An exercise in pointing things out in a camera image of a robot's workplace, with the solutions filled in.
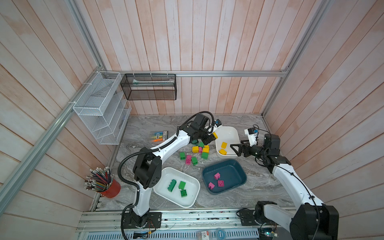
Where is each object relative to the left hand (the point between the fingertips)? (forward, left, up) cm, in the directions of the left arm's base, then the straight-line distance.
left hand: (212, 137), depth 86 cm
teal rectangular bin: (-16, -8, -18) cm, 25 cm away
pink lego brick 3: (-18, -3, -14) cm, 23 cm away
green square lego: (-27, +16, -14) cm, 35 cm away
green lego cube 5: (-2, +3, -17) cm, 17 cm away
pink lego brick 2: (-23, +1, -14) cm, 27 cm away
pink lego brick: (-21, -5, -15) cm, 26 cm away
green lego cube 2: (-6, +7, +3) cm, 10 cm away
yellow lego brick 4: (+1, +9, -15) cm, 18 cm away
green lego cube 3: (-4, +18, -14) cm, 23 cm away
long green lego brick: (-23, +23, -14) cm, 35 cm away
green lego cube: (-22, +17, -15) cm, 32 cm away
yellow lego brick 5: (+1, +2, -15) cm, 15 cm away
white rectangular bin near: (-23, +20, -16) cm, 35 cm away
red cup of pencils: (-23, +59, -6) cm, 64 cm away
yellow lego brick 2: (+5, -11, -15) cm, 19 cm away
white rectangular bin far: (+13, -16, -14) cm, 24 cm away
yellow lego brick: (+8, -4, -8) cm, 12 cm away
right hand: (-4, -14, +1) cm, 14 cm away
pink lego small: (+1, +6, -15) cm, 16 cm away
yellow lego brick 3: (-1, -8, -15) cm, 17 cm away
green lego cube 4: (-7, +10, -16) cm, 20 cm away
